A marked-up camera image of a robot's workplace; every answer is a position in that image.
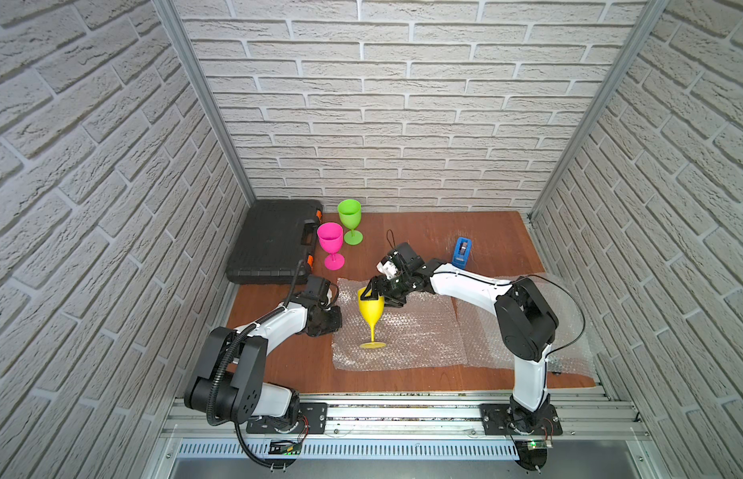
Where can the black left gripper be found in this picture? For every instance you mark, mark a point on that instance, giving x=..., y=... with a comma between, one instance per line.
x=329, y=320

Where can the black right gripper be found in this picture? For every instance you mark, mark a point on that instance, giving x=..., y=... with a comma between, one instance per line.
x=378, y=284

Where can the yellow plastic wine glass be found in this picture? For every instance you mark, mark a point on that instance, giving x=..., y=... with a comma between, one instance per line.
x=371, y=312

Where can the blue tape dispenser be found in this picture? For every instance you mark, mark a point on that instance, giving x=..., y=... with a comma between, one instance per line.
x=461, y=252

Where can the bubble wrap sheet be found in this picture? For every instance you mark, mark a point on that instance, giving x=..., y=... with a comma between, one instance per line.
x=484, y=346
x=423, y=333

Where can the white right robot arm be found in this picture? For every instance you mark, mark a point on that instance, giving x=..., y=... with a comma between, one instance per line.
x=525, y=320

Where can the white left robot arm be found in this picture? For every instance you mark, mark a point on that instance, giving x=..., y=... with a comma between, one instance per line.
x=228, y=381

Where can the pink plastic wine glass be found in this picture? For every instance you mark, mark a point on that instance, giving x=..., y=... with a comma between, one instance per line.
x=331, y=240

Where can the green plastic wine glass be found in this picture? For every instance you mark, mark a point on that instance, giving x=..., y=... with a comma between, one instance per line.
x=350, y=214

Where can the black plastic tool case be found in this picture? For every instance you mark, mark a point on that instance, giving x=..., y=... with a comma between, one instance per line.
x=277, y=243

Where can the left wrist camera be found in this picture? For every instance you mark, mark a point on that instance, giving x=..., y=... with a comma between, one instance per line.
x=319, y=290

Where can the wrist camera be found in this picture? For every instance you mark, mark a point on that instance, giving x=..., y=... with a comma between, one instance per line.
x=405, y=259
x=319, y=290

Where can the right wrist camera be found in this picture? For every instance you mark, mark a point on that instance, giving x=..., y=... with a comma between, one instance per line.
x=405, y=259

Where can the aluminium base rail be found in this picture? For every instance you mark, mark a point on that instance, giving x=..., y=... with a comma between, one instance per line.
x=470, y=425

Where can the left aluminium corner post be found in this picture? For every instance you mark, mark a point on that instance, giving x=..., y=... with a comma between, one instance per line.
x=183, y=46

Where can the aluminium corner post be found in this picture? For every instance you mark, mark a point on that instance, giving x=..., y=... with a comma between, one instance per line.
x=183, y=46
x=645, y=24

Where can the right aluminium corner post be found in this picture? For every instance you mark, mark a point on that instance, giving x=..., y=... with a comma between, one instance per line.
x=645, y=24

